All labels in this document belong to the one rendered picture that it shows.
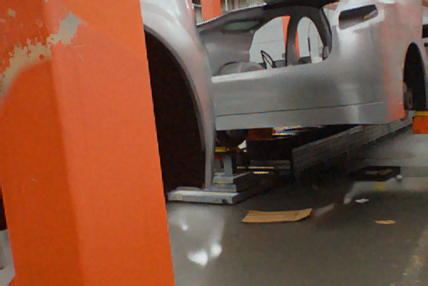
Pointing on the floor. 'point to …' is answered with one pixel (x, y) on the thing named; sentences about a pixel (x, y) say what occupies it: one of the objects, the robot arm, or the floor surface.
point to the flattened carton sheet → (276, 216)
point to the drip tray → (376, 171)
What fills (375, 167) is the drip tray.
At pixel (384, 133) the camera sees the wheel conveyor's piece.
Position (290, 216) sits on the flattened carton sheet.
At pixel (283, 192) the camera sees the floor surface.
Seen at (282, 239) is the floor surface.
